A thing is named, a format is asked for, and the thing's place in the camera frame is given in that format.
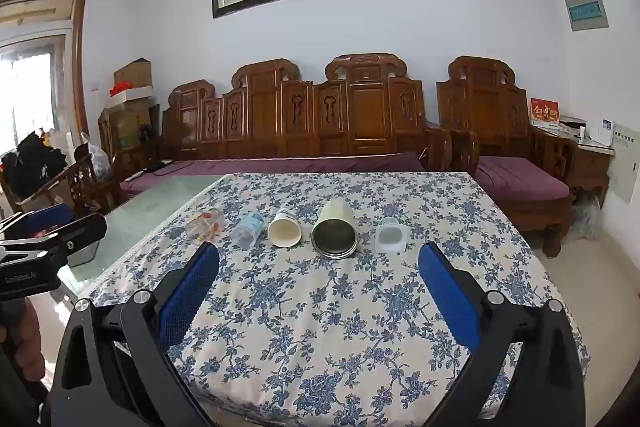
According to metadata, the black clothes pile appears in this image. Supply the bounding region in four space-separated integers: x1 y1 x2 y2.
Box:
1 132 67 202

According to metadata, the clear glass with red print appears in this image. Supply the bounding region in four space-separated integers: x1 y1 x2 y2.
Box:
186 208 224 243

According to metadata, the person's left hand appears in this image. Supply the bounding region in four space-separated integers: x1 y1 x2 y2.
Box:
15 299 46 381

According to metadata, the red calendar card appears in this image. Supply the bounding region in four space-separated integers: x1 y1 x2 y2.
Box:
529 98 560 130

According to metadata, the purple sofa cushion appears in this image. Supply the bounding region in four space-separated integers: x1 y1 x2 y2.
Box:
120 152 425 196

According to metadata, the grey wall electrical panel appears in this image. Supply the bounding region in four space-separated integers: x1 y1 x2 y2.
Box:
565 0 608 31

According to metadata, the wooden side table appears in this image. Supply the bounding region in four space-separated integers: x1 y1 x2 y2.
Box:
562 140 615 206

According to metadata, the brown cardboard box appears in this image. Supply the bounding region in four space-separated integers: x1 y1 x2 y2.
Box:
114 57 152 88

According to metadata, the purple armchair cushion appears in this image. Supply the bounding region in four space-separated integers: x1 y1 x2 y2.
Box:
474 156 570 202

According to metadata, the translucent green labelled cup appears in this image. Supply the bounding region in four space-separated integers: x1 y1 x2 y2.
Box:
374 217 409 254

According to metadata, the wooden chair at left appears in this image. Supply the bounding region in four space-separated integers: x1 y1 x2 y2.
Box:
1 154 128 217

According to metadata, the long carved wooden sofa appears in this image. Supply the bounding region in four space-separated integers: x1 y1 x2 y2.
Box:
119 52 454 203

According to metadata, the white plastic bag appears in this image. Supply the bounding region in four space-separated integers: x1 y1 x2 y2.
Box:
80 132 112 181

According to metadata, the carved wooden armchair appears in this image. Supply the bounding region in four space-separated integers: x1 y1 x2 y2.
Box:
436 55 573 258

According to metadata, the white wall panel box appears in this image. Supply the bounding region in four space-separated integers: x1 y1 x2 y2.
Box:
608 122 640 204

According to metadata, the white paper cup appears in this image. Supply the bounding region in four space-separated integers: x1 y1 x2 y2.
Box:
267 208 303 248

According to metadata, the clear blue plastic cup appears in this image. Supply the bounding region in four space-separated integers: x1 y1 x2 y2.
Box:
231 212 265 251

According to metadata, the blue floral tablecloth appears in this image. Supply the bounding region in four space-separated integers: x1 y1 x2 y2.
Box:
84 172 560 426

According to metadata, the cream steel-lined thermos cup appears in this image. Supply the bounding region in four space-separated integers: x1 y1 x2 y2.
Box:
310 198 358 259

